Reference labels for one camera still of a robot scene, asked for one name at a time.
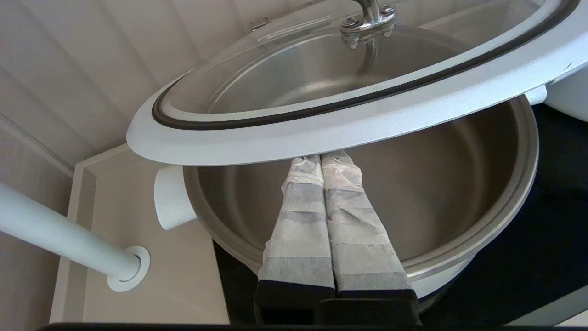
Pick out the white support pole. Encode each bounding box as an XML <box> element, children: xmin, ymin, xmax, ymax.
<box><xmin>0</xmin><ymin>182</ymin><xmax>151</xmax><ymax>293</ymax></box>

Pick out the glass lid white rim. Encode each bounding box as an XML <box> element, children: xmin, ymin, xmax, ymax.
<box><xmin>126</xmin><ymin>0</ymin><xmax>588</xmax><ymax>167</ymax></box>

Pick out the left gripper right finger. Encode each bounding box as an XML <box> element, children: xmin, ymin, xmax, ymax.
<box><xmin>321</xmin><ymin>151</ymin><xmax>419</xmax><ymax>302</ymax></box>

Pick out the white pot steel interior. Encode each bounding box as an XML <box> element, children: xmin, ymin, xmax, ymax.
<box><xmin>544</xmin><ymin>64</ymin><xmax>588</xmax><ymax>122</ymax></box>
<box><xmin>154</xmin><ymin>17</ymin><xmax>547</xmax><ymax>313</ymax></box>

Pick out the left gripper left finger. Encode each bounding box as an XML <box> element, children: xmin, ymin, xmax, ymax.
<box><xmin>255</xmin><ymin>155</ymin><xmax>336</xmax><ymax>325</ymax></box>

